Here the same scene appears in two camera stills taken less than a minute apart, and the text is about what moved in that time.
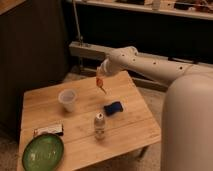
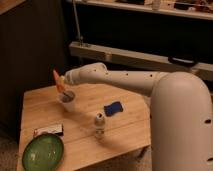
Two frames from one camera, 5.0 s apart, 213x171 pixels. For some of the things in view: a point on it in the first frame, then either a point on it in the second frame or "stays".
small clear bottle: (99, 126) stays
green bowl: (43, 153) stays
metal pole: (81, 39) stays
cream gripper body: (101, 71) -> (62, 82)
